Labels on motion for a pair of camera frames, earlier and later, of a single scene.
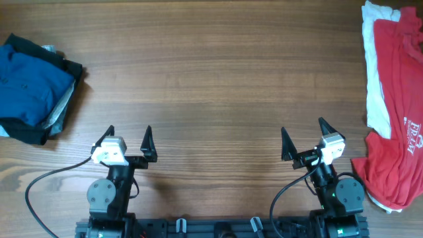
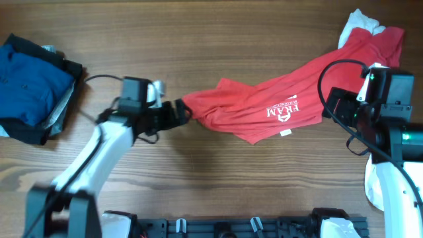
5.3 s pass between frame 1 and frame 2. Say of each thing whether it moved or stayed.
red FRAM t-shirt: moved
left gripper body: moved
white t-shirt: moved
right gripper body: moved
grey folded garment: stayed
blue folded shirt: stayed
